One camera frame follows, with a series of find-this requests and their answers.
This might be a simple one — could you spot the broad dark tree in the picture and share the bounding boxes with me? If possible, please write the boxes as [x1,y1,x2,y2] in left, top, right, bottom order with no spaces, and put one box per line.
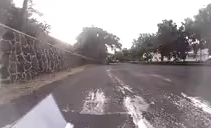
[72,26,123,65]

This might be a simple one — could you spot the worn white road markings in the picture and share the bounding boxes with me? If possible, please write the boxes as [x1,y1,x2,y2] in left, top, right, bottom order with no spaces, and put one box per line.
[79,68,211,128]

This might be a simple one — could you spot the grey asphalt road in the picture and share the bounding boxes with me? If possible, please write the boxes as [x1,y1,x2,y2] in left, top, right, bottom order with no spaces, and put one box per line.
[0,63,211,128]

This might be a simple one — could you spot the row of trees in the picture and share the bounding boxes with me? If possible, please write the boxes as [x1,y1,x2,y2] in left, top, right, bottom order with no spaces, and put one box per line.
[112,0,211,63]

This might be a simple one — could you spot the robot's own part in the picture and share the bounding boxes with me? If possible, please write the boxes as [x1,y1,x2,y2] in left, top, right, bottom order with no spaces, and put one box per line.
[64,122,75,128]

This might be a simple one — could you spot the low white building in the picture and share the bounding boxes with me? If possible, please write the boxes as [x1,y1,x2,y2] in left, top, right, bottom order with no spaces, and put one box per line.
[142,46,211,63]

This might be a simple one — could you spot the pale verge strip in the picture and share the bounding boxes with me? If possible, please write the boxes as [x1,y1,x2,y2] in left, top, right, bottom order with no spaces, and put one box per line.
[0,64,91,110]

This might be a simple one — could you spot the long low dark wall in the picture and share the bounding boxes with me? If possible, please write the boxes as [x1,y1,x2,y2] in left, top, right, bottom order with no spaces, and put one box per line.
[126,59,211,67]

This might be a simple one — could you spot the high rubble stone wall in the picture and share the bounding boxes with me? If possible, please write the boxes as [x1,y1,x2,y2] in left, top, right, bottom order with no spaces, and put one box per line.
[0,20,96,88]

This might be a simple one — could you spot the trees behind stone wall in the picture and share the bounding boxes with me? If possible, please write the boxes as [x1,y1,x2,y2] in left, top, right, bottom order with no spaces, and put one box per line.
[0,0,53,38]

